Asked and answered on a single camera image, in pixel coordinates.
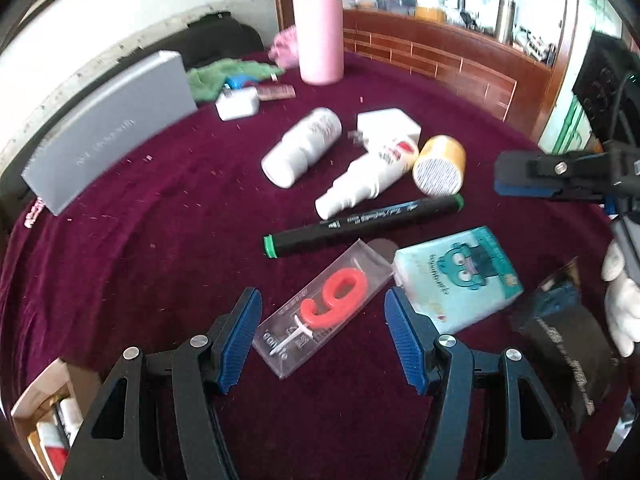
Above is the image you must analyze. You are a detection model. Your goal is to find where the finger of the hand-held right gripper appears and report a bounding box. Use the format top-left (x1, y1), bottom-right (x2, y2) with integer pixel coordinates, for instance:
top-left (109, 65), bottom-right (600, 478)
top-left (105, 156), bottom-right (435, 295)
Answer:
top-left (494, 150), bottom-right (609, 203)

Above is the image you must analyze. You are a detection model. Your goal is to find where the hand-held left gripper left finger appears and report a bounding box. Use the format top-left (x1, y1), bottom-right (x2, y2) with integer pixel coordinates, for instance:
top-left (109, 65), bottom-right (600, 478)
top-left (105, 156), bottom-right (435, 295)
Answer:
top-left (60, 287), bottom-right (263, 480)

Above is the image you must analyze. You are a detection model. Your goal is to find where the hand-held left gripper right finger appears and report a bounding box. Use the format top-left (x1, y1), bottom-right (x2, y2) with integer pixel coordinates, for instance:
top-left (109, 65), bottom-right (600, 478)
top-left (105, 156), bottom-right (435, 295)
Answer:
top-left (384, 287), bottom-right (583, 480)

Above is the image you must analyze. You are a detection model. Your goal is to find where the red number candle packet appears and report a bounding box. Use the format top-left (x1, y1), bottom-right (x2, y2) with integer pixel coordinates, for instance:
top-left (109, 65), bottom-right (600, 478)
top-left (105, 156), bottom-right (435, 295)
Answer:
top-left (252, 239), bottom-right (396, 380)

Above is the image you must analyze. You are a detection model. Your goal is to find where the cardboard box tray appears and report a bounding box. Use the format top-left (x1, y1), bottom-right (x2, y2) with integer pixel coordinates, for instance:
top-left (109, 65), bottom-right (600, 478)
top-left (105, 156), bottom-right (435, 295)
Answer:
top-left (10, 357), bottom-right (101, 480)

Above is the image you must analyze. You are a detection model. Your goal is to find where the person's right hand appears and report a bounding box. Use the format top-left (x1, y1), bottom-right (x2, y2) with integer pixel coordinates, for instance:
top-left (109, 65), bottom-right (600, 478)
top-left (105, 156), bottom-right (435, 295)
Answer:
top-left (600, 239), bottom-right (640, 358)

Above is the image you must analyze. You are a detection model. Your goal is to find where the teal tissue packet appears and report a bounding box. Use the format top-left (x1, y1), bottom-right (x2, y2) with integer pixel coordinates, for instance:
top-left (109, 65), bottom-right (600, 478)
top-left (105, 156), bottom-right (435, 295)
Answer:
top-left (392, 226), bottom-right (524, 335)

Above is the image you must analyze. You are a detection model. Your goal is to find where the yellow jar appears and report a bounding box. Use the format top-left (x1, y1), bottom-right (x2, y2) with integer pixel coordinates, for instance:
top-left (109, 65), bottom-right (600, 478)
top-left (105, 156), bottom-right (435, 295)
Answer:
top-left (412, 135), bottom-right (467, 197)

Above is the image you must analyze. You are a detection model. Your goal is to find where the steel tumbler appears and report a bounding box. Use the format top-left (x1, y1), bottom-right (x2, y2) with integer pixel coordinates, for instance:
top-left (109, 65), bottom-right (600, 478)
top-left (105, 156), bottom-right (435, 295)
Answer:
top-left (495, 0), bottom-right (518, 46)

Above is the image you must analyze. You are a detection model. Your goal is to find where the black marker green cap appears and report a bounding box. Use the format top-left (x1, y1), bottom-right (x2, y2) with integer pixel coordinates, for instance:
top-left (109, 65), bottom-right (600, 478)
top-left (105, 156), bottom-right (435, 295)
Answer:
top-left (263, 195), bottom-right (465, 260)

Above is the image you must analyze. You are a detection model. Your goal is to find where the wooden brick-pattern sill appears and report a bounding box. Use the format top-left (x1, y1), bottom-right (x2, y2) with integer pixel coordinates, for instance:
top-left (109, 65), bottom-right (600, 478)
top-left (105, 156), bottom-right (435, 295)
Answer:
top-left (342, 7), bottom-right (568, 141)

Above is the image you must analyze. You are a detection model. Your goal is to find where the small white box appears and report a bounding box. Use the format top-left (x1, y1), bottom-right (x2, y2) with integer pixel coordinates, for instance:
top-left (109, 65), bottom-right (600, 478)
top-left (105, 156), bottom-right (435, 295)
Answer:
top-left (356, 108), bottom-right (421, 153)

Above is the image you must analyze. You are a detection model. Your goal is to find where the white spray bottle red label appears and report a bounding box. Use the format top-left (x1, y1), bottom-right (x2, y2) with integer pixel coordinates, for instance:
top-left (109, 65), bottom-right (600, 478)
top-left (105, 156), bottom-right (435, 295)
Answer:
top-left (315, 140), bottom-right (420, 221)

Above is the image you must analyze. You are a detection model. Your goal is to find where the black snack packet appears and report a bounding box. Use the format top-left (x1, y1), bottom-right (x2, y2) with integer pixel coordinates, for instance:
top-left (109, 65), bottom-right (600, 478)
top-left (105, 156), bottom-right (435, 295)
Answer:
top-left (507, 257), bottom-right (621, 433)

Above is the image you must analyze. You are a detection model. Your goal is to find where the white pill bottle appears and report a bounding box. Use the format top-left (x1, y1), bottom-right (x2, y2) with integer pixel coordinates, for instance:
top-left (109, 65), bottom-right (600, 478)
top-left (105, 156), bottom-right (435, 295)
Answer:
top-left (261, 107), bottom-right (343, 190)

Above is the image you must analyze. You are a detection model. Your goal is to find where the white charger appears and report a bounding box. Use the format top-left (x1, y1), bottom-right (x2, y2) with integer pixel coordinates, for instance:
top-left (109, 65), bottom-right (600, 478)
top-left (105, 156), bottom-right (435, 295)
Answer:
top-left (216, 86), bottom-right (261, 122)

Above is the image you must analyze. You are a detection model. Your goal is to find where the pink water bottle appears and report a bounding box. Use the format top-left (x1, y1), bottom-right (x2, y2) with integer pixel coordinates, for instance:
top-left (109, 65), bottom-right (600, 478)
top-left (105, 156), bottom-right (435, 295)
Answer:
top-left (291, 0), bottom-right (344, 86)

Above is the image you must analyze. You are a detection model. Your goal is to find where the grey shoe box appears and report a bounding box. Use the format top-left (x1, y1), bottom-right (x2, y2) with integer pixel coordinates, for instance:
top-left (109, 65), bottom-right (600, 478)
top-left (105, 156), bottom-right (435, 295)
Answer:
top-left (21, 50), bottom-right (198, 216)

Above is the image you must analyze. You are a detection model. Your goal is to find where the brown sachet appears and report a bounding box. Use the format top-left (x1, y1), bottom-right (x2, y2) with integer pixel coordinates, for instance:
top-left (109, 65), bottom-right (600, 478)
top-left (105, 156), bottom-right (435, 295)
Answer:
top-left (255, 85), bottom-right (296, 101)

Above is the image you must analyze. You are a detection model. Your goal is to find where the green cloth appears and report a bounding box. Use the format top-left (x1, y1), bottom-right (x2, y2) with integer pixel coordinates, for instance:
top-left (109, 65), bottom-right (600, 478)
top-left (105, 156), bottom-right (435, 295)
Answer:
top-left (187, 58), bottom-right (286, 103)

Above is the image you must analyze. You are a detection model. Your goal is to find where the black sofa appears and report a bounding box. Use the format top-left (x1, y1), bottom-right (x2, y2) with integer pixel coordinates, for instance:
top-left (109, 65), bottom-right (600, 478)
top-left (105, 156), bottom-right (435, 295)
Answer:
top-left (175, 12), bottom-right (266, 68)

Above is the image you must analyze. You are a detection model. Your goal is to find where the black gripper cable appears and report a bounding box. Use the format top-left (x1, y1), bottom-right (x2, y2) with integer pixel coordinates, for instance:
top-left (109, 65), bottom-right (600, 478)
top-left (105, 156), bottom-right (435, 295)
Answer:
top-left (606, 72), bottom-right (637, 161)

